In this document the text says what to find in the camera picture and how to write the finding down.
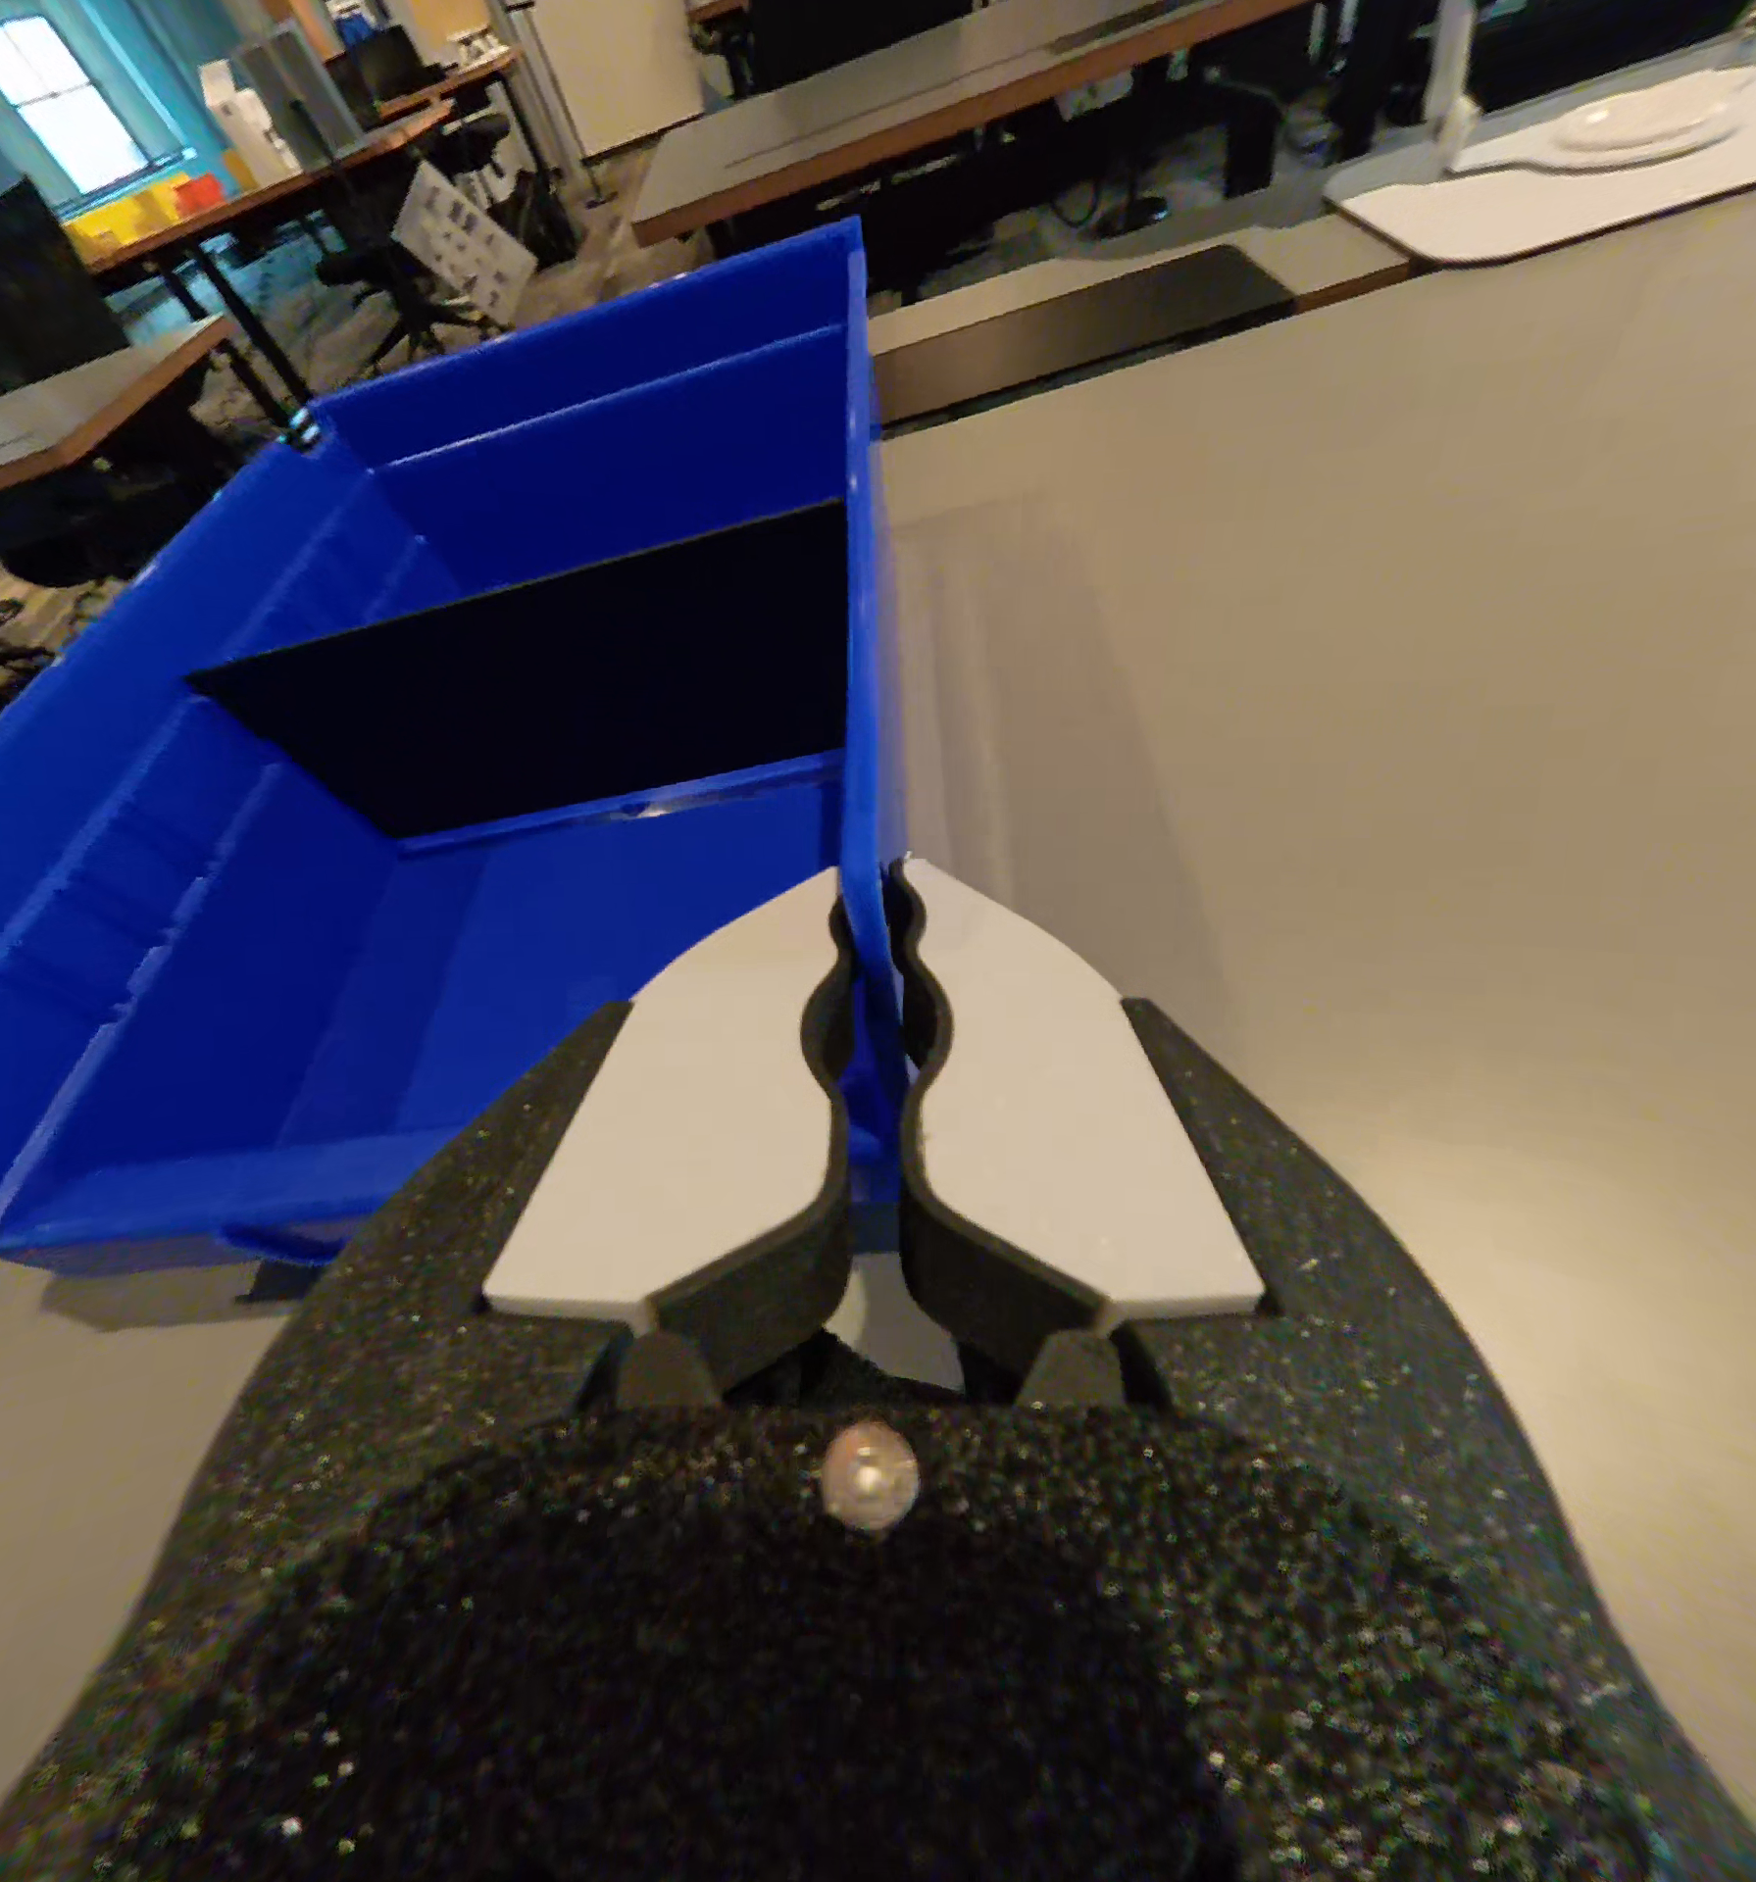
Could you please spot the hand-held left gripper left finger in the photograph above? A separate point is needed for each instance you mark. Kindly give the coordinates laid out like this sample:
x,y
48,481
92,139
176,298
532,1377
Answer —
x,y
671,1118

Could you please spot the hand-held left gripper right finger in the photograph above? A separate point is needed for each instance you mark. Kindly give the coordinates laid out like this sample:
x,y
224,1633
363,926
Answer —
x,y
1079,1146

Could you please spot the blue plastic bin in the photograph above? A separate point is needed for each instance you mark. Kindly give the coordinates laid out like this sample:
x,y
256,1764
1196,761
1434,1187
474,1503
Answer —
x,y
154,912

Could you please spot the black bin divider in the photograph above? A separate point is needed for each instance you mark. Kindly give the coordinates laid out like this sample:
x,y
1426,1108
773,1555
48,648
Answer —
x,y
556,675

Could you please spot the black office chair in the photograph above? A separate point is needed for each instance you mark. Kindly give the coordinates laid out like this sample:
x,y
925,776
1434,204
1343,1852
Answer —
x,y
378,272

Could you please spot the white picture sheet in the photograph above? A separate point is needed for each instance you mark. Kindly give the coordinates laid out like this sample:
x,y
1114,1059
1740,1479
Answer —
x,y
460,243

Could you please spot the grey desk wooden edge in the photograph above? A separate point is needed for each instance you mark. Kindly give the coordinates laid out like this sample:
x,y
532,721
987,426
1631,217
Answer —
x,y
51,395

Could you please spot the wooden desk black legs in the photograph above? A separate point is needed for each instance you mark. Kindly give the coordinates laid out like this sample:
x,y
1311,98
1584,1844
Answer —
x,y
307,172

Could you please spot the red storage bin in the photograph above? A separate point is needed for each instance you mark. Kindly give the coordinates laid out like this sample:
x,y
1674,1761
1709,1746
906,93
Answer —
x,y
203,199

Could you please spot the long grey desk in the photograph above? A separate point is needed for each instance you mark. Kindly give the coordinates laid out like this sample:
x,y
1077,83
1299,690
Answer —
x,y
894,103

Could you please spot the white partition panel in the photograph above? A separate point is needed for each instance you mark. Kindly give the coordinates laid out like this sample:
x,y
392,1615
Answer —
x,y
614,73

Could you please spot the yellow storage bins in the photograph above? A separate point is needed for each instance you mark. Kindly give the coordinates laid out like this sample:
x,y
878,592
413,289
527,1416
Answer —
x,y
122,226

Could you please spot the black monitor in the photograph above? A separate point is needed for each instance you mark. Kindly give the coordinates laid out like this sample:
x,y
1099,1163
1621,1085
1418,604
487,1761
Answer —
x,y
26,298

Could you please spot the white carton box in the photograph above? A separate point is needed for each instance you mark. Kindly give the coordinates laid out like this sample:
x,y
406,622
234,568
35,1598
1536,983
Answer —
x,y
234,131

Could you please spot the paned window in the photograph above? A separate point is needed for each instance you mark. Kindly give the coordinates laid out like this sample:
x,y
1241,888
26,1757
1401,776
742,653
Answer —
x,y
51,103

